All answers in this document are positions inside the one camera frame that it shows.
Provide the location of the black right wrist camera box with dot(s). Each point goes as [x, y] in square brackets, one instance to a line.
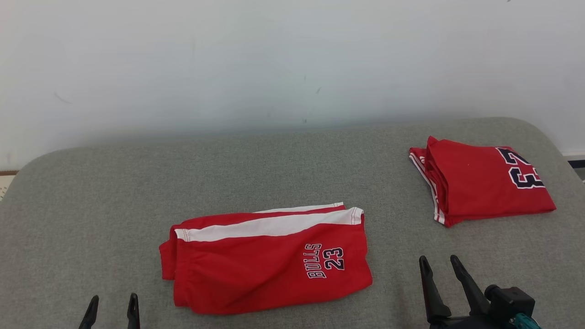
[512, 301]

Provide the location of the red basketball jersey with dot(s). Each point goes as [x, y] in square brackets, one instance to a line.
[475, 183]

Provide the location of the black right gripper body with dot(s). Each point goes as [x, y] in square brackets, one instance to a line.
[461, 323]

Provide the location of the teal right camera connector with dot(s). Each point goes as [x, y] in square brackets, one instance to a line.
[525, 323]

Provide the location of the red shorts with white stripe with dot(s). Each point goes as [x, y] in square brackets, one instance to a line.
[247, 269]

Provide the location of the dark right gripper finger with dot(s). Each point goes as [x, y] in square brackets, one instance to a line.
[434, 297]
[473, 292]

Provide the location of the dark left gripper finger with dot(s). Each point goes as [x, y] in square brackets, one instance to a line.
[90, 317]
[133, 315]

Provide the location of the grey fabric sofa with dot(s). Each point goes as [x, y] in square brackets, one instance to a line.
[274, 169]

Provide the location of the black baseboard strip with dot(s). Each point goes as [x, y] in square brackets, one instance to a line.
[578, 163]

